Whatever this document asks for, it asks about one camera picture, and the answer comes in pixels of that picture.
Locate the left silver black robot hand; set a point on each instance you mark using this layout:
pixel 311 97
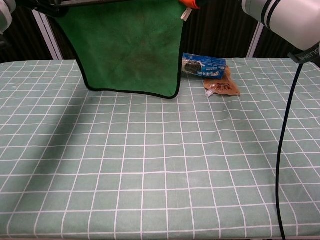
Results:
pixel 48 9

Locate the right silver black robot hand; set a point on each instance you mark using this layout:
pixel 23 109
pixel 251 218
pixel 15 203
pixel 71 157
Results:
pixel 190 3

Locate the grey and green cloth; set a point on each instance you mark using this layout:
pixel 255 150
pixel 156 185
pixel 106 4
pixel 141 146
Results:
pixel 130 50

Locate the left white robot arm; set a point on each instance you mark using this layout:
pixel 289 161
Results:
pixel 5 17

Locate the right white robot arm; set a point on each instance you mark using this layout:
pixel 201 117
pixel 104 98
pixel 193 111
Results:
pixel 287 20

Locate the green grid-patterned table mat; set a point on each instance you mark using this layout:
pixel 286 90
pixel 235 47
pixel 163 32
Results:
pixel 150 162

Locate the blue cookie box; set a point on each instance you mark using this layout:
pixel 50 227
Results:
pixel 210 66

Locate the brown spout pouch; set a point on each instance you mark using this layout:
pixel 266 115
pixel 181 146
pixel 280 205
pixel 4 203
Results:
pixel 225 87

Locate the white partition frame post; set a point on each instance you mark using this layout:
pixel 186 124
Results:
pixel 48 40
pixel 256 40

